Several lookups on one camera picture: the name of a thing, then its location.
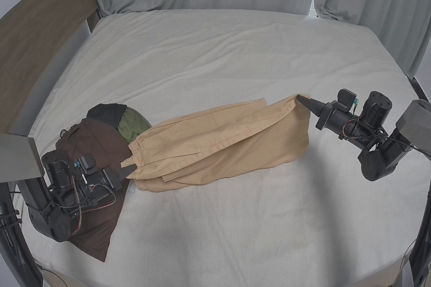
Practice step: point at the brown garment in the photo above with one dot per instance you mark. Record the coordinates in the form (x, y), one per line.
(101, 144)

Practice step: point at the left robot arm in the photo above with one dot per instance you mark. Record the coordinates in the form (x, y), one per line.
(16, 158)

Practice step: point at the window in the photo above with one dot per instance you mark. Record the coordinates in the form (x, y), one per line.
(313, 12)

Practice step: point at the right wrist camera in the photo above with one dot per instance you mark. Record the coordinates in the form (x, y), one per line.
(347, 98)

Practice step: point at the green garment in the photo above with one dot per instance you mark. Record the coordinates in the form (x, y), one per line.
(134, 126)

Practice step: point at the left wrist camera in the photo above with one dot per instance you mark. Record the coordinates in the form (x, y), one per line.
(87, 163)

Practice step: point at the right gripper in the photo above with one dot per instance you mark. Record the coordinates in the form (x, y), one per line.
(336, 119)

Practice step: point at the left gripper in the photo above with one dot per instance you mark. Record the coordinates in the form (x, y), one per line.
(107, 178)

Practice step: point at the bed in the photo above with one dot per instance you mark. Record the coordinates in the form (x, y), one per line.
(235, 60)

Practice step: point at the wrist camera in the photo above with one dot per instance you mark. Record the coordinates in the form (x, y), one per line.
(87, 163)
(347, 98)

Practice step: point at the black garment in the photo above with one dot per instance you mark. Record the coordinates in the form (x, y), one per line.
(104, 114)

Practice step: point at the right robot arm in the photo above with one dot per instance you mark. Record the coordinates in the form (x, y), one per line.
(377, 107)

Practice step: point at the tan shorts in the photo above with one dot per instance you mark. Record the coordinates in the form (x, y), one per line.
(219, 144)

